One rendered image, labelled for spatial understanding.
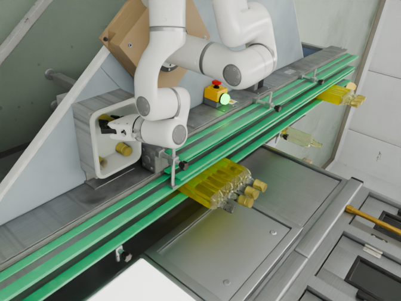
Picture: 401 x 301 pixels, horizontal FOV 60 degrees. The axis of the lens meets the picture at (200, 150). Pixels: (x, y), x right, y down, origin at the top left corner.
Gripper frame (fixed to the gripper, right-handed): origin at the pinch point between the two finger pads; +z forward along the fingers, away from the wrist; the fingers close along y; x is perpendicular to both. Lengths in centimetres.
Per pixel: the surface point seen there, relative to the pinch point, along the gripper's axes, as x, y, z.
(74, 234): -24.9, -21.5, -4.1
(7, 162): -24, -8, 74
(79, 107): 7.0, -8.1, 0.4
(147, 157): -15.4, 10.5, -1.0
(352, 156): -277, 617, 119
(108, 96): 7.4, 2.1, 0.9
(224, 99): -6, 53, -3
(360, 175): -309, 599, 96
